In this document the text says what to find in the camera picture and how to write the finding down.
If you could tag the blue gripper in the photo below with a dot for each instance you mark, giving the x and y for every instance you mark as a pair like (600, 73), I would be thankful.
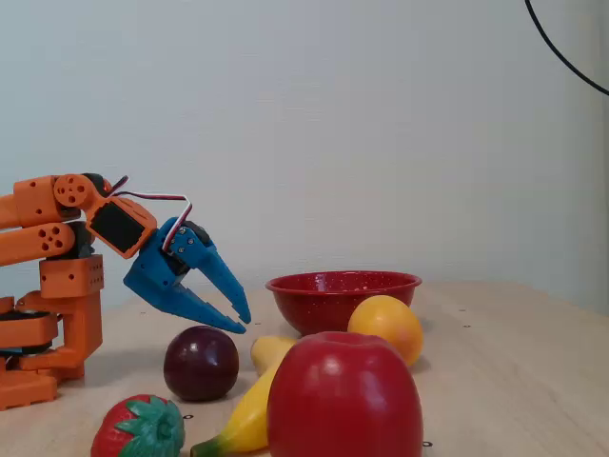
(153, 272)

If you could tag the orange yellow toy peach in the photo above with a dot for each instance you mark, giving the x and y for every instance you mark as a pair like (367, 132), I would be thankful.
(385, 323)

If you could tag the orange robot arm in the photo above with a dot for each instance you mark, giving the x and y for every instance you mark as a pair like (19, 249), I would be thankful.
(28, 200)

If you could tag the red speckled bowl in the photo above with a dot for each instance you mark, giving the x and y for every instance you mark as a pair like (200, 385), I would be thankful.
(314, 304)

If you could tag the dark purple toy plum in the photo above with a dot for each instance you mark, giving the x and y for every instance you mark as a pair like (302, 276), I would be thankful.
(201, 364)

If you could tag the yellow toy banana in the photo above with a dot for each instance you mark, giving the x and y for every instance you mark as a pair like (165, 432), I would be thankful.
(247, 419)

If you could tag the red toy strawberry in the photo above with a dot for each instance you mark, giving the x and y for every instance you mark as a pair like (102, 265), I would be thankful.
(119, 428)

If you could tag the red toy apple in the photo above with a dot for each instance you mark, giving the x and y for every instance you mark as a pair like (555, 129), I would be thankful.
(342, 400)

